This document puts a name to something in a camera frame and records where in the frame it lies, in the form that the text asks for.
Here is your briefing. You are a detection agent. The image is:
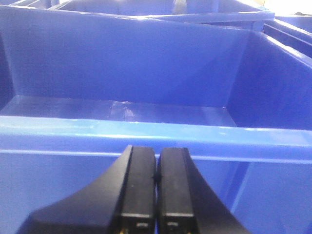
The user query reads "blue bin behind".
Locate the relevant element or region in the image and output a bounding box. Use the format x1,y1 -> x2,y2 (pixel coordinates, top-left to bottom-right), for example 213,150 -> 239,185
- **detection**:
48,0 -> 276,31

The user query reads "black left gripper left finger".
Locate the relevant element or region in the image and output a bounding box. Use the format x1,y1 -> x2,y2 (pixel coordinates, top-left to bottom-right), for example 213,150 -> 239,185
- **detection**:
17,145 -> 156,234

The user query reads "blue bin in front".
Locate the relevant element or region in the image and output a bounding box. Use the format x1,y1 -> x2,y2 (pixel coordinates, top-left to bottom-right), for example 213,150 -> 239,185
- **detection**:
0,5 -> 312,234

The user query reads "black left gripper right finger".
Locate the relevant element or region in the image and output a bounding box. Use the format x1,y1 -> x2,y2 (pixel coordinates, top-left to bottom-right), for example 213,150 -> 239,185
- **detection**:
157,147 -> 249,234

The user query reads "blue bin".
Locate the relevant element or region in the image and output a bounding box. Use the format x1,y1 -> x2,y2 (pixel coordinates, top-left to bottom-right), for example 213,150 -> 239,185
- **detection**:
0,5 -> 312,234
48,0 -> 276,31

